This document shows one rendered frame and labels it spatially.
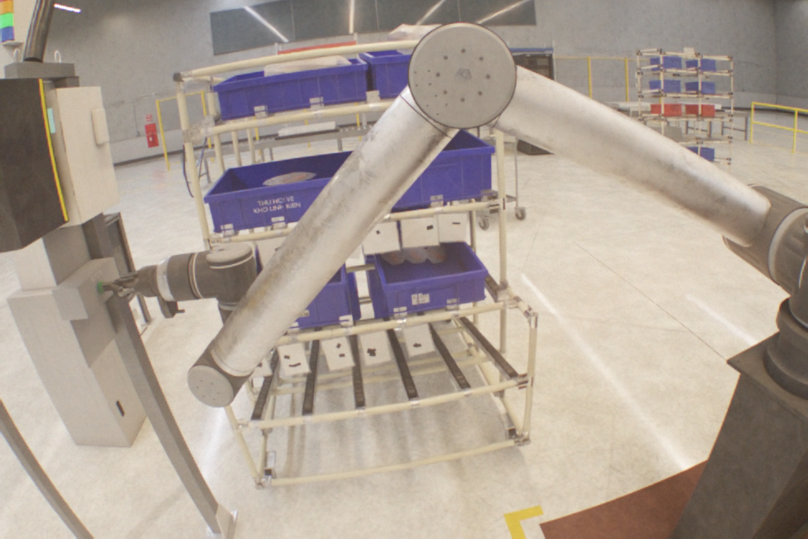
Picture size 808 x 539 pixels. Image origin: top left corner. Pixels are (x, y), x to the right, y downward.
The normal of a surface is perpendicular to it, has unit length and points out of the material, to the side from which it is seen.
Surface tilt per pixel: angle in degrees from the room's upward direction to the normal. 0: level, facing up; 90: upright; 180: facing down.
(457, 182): 95
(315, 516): 0
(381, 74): 98
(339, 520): 0
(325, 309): 93
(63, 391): 90
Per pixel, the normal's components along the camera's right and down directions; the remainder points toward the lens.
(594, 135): -0.07, 0.29
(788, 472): -0.97, 0.15
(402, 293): 0.16, 0.36
